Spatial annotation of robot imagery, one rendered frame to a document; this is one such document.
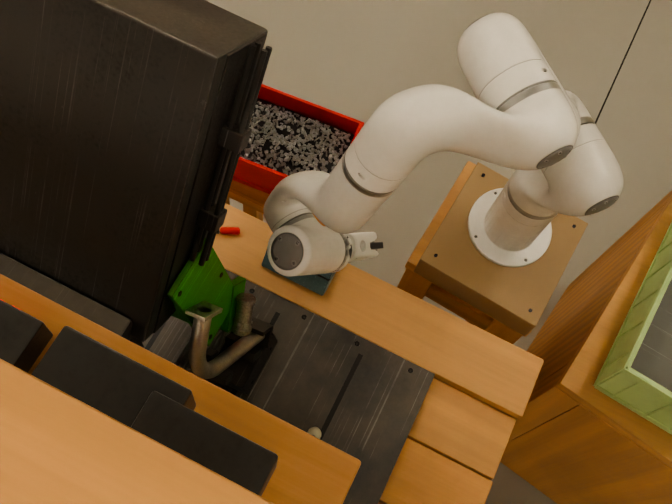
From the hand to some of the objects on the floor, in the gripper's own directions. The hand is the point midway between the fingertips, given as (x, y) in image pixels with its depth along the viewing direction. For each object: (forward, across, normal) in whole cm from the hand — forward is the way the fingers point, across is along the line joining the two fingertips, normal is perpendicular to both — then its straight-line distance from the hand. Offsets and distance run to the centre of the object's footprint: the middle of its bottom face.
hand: (367, 248), depth 151 cm
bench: (+53, -93, -42) cm, 115 cm away
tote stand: (+125, +16, -56) cm, 138 cm away
